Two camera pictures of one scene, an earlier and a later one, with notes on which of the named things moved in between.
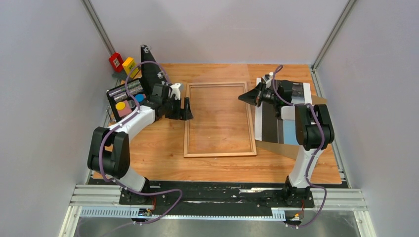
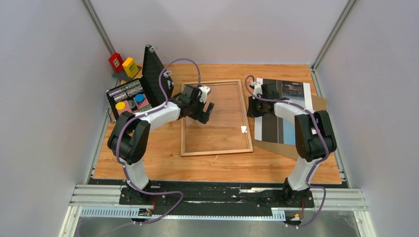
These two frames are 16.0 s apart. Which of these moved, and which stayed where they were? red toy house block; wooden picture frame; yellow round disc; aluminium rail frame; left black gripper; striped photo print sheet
Moved: left black gripper; wooden picture frame
Stayed: aluminium rail frame; striped photo print sheet; red toy house block; yellow round disc
